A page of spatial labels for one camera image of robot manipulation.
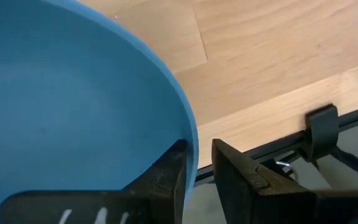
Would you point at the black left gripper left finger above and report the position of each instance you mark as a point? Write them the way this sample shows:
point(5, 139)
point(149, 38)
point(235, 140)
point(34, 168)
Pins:
point(154, 205)

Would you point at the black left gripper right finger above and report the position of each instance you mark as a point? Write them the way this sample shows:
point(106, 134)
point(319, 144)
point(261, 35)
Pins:
point(259, 202)

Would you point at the large blue bowl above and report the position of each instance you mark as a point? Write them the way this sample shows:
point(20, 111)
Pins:
point(57, 93)

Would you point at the black table edge clamp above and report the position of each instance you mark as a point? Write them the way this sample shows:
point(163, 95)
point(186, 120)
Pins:
point(322, 130)

